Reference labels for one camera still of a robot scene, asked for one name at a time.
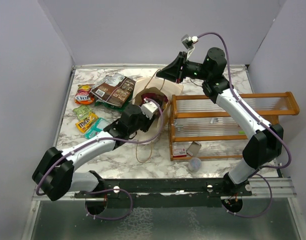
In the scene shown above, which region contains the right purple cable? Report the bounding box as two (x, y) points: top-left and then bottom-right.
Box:
(194, 32), (293, 218)

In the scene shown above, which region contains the dark green snack bag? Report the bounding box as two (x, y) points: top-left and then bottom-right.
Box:
(94, 89), (133, 111)

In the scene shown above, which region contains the aluminium frame rail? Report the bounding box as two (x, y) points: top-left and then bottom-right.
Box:
(33, 177), (297, 202)

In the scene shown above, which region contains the yellow orange snack packet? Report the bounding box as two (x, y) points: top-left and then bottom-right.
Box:
(75, 112), (99, 133)

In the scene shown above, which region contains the grey open small carton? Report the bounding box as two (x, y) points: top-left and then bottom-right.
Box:
(186, 141), (202, 157)

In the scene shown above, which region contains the purple snack packet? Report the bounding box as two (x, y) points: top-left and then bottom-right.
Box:
(141, 92), (169, 111)

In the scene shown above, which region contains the teal foil snack packet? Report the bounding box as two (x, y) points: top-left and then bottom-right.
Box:
(84, 117), (110, 140)

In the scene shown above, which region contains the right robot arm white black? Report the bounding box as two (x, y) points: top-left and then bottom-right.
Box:
(156, 47), (284, 196)

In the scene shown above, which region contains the red white small box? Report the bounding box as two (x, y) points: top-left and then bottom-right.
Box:
(172, 147), (187, 158)

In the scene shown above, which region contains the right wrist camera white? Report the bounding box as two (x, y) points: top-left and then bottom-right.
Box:
(181, 34), (199, 60)

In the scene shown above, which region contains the light green snack packet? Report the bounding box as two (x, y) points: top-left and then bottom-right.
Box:
(72, 105), (93, 121)

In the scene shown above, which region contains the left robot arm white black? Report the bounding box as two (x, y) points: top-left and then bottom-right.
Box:
(32, 100), (162, 201)

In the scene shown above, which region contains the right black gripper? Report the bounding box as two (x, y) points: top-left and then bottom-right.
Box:
(156, 51), (211, 84)

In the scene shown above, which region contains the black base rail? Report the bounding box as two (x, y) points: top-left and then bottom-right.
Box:
(74, 177), (252, 214)

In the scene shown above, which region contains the wooden tiered rack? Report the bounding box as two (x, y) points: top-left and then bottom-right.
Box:
(168, 91), (300, 161)

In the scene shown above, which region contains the dark brown snack bag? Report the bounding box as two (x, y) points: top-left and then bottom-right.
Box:
(91, 73), (136, 108)

